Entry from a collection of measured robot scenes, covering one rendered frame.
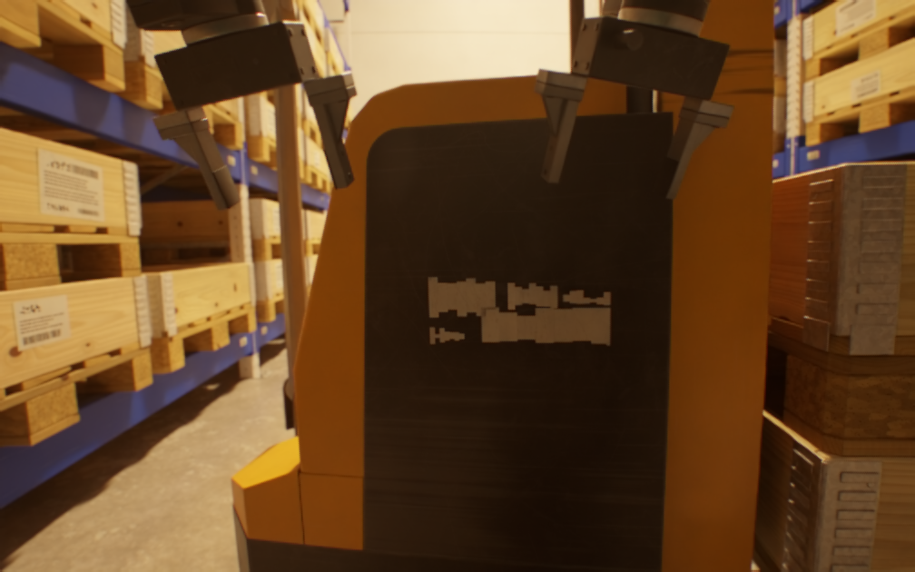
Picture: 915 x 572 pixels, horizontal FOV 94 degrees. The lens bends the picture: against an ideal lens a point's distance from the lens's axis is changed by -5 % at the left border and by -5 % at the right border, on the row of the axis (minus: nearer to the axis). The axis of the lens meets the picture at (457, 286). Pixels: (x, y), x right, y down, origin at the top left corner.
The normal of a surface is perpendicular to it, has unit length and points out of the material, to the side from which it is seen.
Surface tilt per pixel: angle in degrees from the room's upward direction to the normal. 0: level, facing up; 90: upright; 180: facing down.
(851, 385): 90
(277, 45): 114
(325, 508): 90
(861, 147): 90
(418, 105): 90
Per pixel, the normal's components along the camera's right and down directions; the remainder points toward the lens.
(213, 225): 0.06, 0.09
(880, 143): -1.00, 0.04
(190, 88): -0.07, 0.49
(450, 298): -0.15, 0.10
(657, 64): 0.14, 0.48
